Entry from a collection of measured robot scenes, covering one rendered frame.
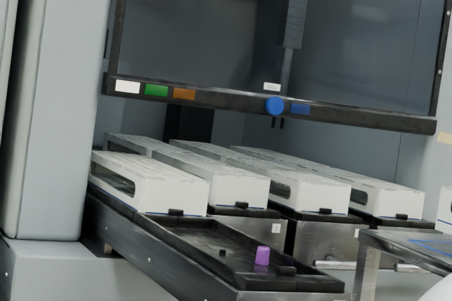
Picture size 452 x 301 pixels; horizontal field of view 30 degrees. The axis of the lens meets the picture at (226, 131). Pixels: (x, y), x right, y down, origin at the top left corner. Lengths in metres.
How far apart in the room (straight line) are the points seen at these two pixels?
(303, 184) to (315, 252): 0.11
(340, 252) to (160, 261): 0.45
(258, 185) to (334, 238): 0.15
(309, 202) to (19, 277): 0.48
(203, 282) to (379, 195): 0.61
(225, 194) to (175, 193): 0.17
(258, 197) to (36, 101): 0.37
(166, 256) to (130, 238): 0.13
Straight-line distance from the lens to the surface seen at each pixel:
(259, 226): 1.30
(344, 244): 1.38
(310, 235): 1.35
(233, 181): 1.31
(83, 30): 1.26
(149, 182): 1.14
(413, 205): 1.49
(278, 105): 1.35
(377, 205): 1.45
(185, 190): 1.16
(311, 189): 1.37
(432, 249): 1.18
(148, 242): 1.05
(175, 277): 0.97
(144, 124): 2.10
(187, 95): 1.29
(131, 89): 1.26
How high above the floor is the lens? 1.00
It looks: 3 degrees down
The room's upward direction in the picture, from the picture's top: 8 degrees clockwise
